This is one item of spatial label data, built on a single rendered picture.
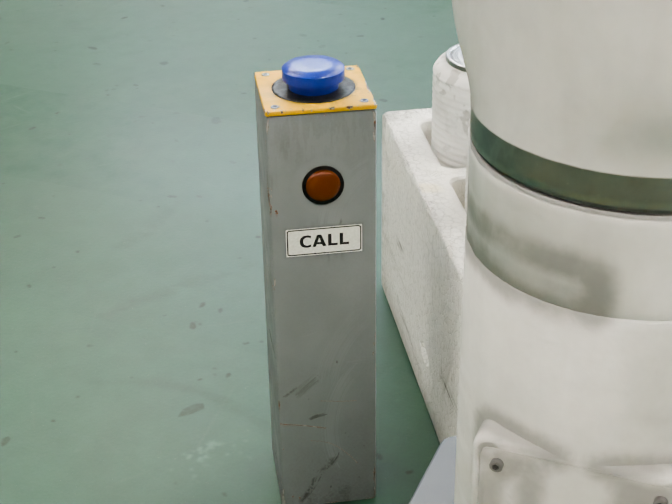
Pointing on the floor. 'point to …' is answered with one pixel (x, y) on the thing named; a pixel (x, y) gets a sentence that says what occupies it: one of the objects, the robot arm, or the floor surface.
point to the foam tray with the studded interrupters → (424, 258)
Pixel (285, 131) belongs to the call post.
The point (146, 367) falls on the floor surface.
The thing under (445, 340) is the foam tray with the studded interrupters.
